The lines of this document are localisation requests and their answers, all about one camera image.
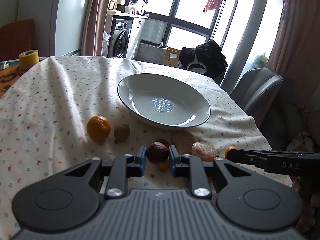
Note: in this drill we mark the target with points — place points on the small dark red apple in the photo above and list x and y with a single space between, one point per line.
158 152

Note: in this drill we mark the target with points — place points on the small orange tangerine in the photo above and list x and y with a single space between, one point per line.
228 149

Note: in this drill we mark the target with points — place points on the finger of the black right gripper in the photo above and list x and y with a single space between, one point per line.
249 157

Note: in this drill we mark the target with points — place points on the orange table mat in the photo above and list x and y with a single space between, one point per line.
8 77

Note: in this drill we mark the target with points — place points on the pink left curtain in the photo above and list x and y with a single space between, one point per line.
92 36

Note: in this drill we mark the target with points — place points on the pink right curtain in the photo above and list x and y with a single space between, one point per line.
298 27

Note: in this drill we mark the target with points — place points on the yellow tape roll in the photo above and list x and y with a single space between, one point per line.
28 59

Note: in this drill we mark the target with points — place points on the white bowl with blue rim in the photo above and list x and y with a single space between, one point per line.
163 102

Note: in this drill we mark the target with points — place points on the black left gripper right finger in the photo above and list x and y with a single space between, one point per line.
190 167

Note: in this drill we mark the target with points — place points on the small brown kiwi fruit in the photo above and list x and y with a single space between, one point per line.
122 132

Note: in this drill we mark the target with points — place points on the brown wooden chair back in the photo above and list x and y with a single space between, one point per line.
15 38

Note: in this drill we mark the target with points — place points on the small orange kumquat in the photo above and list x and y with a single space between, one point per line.
163 166

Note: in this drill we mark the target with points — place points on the white refrigerator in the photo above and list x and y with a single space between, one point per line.
58 25

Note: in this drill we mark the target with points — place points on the white kitchen cabinet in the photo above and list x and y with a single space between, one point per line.
135 37

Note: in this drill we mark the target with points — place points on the black clothes on chair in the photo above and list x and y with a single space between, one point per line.
209 54

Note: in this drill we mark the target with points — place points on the orange mandarin on cloth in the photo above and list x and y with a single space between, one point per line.
98 128

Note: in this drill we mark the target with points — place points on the grey washing machine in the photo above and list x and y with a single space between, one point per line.
120 35

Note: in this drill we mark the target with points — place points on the cardboard box on floor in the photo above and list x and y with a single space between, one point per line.
171 57

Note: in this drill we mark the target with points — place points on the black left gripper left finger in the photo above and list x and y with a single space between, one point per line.
121 169

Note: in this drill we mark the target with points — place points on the floral white tablecloth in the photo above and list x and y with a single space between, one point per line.
66 110

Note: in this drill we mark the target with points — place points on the pink curtain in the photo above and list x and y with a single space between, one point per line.
92 36
298 27

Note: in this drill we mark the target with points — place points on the grey leather chair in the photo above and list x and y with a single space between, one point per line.
256 91

